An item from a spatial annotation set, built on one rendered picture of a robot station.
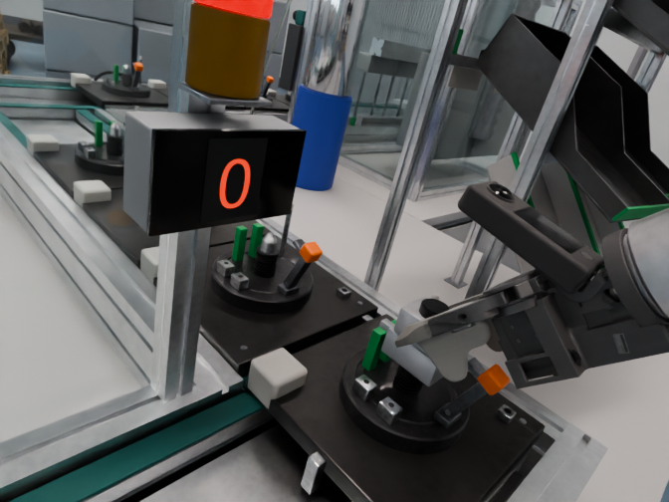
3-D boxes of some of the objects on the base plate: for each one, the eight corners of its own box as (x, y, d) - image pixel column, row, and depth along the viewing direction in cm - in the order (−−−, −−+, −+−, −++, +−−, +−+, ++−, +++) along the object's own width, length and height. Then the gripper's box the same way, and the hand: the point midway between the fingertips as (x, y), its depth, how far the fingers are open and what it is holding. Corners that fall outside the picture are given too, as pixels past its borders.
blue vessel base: (342, 188, 145) (363, 100, 133) (305, 193, 134) (325, 97, 122) (309, 170, 153) (327, 85, 142) (271, 173, 143) (287, 82, 131)
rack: (539, 327, 96) (792, -173, 61) (442, 397, 70) (784, -394, 35) (452, 276, 107) (623, -166, 72) (343, 321, 82) (526, -328, 47)
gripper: (663, 376, 28) (405, 420, 42) (699, 315, 37) (478, 369, 52) (594, 244, 29) (368, 331, 44) (646, 216, 38) (445, 296, 53)
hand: (424, 322), depth 47 cm, fingers open, 7 cm apart
